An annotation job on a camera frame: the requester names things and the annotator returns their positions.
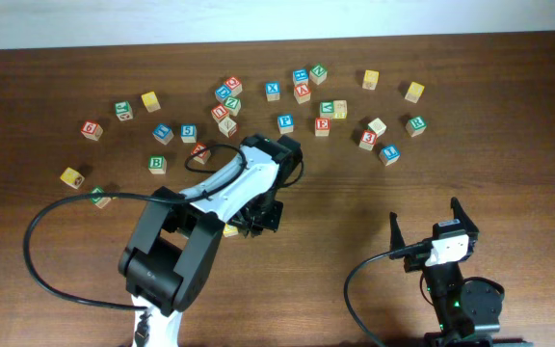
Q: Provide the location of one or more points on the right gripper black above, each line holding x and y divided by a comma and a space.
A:
397, 239

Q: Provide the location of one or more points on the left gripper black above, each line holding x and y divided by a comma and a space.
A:
257, 228

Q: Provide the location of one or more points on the yellow C block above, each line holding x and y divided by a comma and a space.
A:
230, 231

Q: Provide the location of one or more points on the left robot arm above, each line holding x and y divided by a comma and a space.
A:
169, 256

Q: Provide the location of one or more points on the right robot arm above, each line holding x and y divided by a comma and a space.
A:
467, 309

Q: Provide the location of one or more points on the blue L block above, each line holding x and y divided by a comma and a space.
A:
389, 155

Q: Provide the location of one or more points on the red Y block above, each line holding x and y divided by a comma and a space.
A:
201, 153

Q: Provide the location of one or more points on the blue P block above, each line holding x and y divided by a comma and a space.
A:
285, 124

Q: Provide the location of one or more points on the plain wood red-edged block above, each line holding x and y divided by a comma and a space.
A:
228, 127

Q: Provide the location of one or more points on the green R block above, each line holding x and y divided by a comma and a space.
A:
416, 126

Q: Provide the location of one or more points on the red 3 block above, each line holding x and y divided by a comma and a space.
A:
368, 140

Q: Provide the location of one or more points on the red E block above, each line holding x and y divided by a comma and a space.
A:
322, 127

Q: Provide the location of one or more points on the red U block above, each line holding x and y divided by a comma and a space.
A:
219, 113

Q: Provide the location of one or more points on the plain wood O block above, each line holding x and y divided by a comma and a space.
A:
377, 126

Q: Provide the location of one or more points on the blue 5 block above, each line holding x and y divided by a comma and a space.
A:
188, 133

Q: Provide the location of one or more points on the green Z block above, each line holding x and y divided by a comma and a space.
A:
233, 105

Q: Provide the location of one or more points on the green B block upper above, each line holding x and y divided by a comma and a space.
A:
157, 164

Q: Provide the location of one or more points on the green b block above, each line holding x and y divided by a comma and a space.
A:
99, 202
157, 164

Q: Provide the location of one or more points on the green V block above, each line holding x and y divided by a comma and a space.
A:
326, 109

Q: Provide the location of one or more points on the blue X block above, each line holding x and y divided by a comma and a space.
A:
272, 90

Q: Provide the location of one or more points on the red A block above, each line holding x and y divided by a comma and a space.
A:
302, 93

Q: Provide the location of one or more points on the blue D block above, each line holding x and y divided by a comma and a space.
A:
222, 93

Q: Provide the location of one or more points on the yellow 8 block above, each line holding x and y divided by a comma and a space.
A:
340, 109

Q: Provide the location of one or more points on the blue T block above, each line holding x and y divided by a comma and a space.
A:
163, 134

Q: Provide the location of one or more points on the red Q block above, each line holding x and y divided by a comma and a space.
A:
234, 85

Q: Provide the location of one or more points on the yellow block upper right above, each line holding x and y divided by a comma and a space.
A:
414, 92

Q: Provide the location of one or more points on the blue H block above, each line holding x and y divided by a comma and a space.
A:
300, 76

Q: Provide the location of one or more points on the green N block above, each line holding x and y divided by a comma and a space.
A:
318, 74

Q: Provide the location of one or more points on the yellow block upper middle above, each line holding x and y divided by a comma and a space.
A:
370, 79

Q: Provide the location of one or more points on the yellow block upper left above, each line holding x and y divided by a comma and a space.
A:
151, 101

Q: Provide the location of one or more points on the green B block lower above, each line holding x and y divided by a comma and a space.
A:
99, 202

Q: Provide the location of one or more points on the green J block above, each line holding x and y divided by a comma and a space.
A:
123, 111

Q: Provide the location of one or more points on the red 6 block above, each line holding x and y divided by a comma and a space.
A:
91, 130

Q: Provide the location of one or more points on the yellow block far left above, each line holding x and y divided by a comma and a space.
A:
72, 178

